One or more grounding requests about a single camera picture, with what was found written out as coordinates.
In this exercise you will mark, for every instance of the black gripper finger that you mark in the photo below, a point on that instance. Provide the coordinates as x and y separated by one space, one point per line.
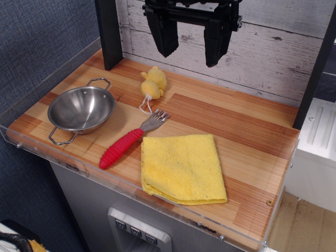
164 32
217 37

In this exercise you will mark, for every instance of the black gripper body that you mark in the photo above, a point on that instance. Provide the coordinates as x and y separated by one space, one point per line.
185 12

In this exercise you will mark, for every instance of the yellow rag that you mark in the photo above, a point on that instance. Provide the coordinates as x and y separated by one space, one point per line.
184 169

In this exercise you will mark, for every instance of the yellow plush duck toy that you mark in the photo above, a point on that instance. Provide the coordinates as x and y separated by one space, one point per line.
152 87

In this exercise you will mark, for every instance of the white side cabinet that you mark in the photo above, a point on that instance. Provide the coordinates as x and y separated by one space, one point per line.
311 173

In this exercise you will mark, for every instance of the clear acrylic table guard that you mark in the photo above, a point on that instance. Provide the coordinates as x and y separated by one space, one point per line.
248 102

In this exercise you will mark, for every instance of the grey button panel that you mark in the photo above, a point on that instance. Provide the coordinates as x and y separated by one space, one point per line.
132 234

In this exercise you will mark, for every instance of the black woven basket edge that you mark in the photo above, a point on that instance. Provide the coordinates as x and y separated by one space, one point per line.
14 242

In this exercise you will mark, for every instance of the black left frame post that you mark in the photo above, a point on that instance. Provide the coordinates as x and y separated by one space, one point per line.
108 24

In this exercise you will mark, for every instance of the black frame post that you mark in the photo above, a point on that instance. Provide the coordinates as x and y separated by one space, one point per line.
108 24
317 71

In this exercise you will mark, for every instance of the fork with red handle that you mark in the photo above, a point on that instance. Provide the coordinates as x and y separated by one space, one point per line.
115 151

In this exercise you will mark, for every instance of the black right frame post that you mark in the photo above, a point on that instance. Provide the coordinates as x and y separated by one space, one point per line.
317 71

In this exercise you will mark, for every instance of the silver pan with handles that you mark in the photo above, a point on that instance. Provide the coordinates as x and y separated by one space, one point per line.
81 110

